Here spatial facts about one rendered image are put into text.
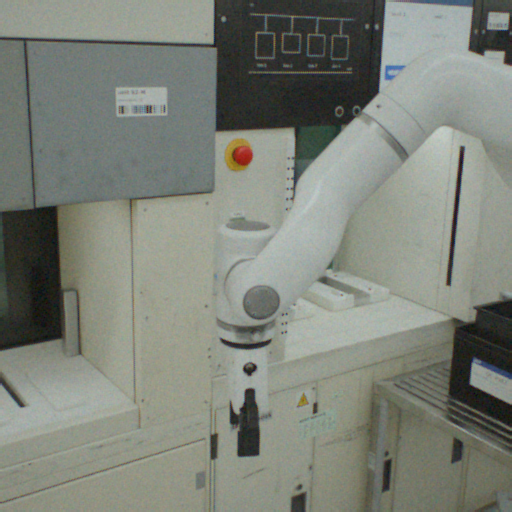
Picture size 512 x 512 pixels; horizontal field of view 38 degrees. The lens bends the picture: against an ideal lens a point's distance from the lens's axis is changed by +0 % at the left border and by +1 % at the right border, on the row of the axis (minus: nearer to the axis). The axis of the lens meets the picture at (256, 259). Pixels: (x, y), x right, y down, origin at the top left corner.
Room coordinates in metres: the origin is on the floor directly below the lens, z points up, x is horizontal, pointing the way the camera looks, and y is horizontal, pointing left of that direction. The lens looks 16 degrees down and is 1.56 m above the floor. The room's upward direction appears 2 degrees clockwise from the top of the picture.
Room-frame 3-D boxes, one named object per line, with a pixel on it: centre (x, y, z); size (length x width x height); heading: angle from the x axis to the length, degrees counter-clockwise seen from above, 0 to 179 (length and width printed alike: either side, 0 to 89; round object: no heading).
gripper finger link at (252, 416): (0.93, 0.01, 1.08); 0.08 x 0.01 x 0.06; 9
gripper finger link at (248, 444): (0.92, 0.00, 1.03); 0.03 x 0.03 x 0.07; 9
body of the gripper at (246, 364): (0.98, 0.01, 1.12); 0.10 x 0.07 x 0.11; 9
